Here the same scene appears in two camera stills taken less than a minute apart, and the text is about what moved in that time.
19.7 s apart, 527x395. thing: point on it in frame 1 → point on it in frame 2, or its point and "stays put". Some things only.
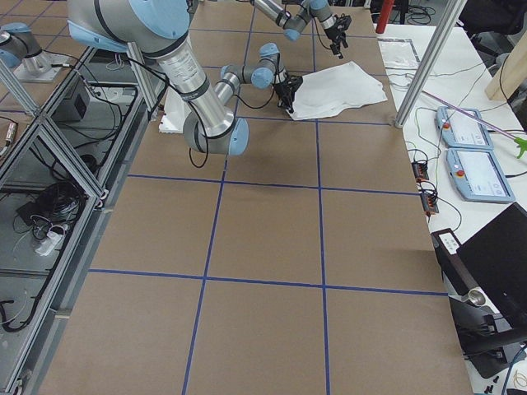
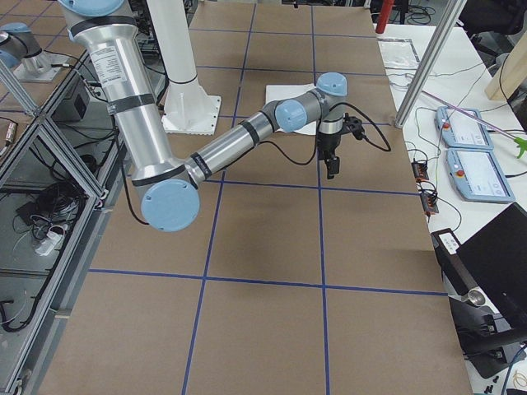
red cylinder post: (384, 16) stays put
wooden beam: (511, 75) stays put
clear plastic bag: (398, 53) stays put
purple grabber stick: (521, 145) stays put
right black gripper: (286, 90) → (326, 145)
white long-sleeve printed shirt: (334, 88) → (281, 91)
